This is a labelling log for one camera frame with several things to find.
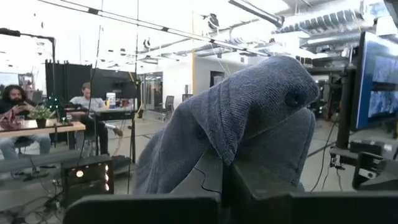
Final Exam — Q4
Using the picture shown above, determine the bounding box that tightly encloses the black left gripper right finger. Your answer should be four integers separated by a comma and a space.
223, 164, 398, 224

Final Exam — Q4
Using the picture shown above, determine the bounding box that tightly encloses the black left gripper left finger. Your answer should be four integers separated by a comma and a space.
63, 148, 224, 224

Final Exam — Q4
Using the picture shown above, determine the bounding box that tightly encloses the blue baseball cap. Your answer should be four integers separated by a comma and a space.
133, 55, 320, 195

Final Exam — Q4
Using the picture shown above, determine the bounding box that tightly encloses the black perforated computer case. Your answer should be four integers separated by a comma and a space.
60, 154, 115, 208

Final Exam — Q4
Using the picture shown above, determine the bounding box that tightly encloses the black desk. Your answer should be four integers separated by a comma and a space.
67, 107, 139, 122

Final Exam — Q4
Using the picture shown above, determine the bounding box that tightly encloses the grey office chair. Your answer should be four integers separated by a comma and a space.
162, 95, 175, 114

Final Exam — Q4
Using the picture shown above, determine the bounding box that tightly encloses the white wipes canister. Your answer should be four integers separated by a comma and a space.
105, 92, 117, 110

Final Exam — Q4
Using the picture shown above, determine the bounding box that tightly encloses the wooden desk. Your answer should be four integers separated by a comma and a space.
0, 119, 86, 150

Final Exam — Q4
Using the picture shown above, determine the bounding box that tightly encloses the person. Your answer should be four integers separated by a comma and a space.
68, 82, 124, 156
0, 84, 52, 160

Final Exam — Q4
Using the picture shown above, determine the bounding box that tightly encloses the large blue-framed screen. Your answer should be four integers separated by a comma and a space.
354, 30, 398, 131

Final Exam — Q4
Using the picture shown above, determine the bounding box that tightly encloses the small lit green tree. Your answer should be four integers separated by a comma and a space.
45, 95, 62, 124

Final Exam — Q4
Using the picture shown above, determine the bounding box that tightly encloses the small potted plant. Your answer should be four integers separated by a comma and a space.
27, 105, 53, 128

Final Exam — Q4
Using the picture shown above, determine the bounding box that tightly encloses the black partition panel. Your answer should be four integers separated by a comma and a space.
45, 60, 139, 106

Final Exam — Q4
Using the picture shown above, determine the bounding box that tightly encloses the black boom stand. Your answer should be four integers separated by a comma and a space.
0, 27, 57, 97

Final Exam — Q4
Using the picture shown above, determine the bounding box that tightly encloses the black screen stand post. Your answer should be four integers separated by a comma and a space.
329, 67, 357, 159

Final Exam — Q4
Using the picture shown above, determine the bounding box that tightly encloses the black ceiling cable reel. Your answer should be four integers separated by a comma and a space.
206, 12, 220, 30

